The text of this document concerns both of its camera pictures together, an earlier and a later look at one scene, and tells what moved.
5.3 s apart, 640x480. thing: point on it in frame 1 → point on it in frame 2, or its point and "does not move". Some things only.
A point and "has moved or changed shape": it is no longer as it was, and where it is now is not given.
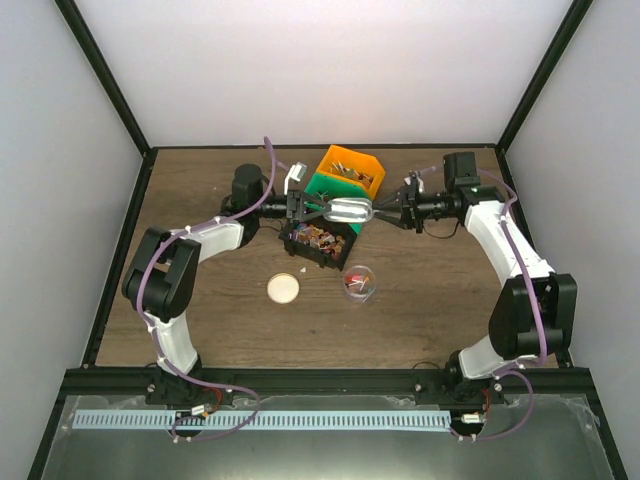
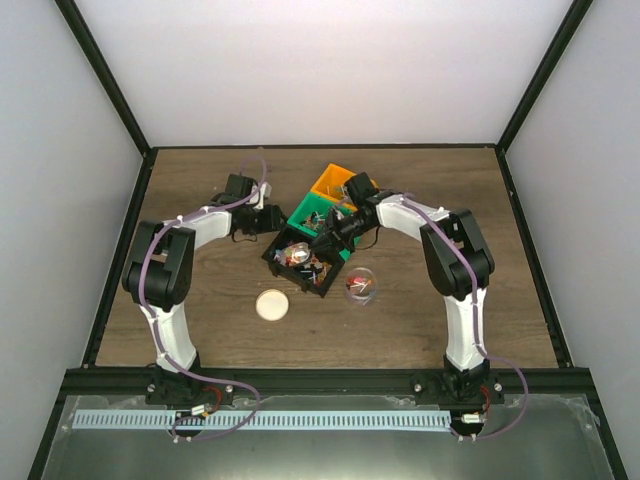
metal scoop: (350, 210) has moved or changed shape
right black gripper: (401, 196) → (331, 229)
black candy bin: (320, 240) has moved or changed shape
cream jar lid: (283, 288) → (272, 304)
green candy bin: (329, 188) → (311, 214)
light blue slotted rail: (264, 418) does not move
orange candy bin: (364, 169) → (331, 185)
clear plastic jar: (359, 284) does not move
